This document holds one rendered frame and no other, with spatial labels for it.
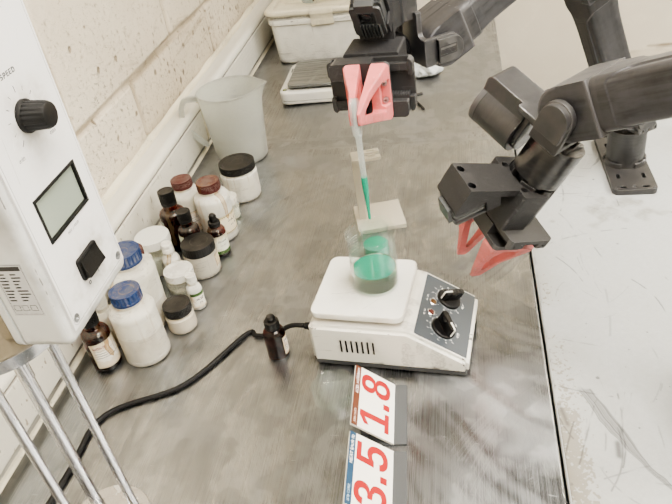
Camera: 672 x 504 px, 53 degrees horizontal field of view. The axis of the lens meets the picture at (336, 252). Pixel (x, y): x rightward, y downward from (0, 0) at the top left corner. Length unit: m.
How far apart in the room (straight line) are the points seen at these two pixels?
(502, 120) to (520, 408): 0.33
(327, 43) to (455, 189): 1.18
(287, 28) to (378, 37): 1.01
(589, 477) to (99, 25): 0.99
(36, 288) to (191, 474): 0.50
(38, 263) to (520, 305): 0.73
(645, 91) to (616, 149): 0.60
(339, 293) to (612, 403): 0.35
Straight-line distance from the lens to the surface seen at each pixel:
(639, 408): 0.86
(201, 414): 0.89
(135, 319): 0.93
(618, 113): 0.68
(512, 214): 0.76
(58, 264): 0.38
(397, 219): 1.14
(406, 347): 0.85
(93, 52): 1.22
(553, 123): 0.70
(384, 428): 0.81
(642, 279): 1.04
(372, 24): 0.82
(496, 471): 0.79
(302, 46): 1.87
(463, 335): 0.88
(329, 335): 0.86
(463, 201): 0.71
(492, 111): 0.77
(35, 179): 0.37
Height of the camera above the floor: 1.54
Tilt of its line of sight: 35 degrees down
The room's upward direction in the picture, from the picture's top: 9 degrees counter-clockwise
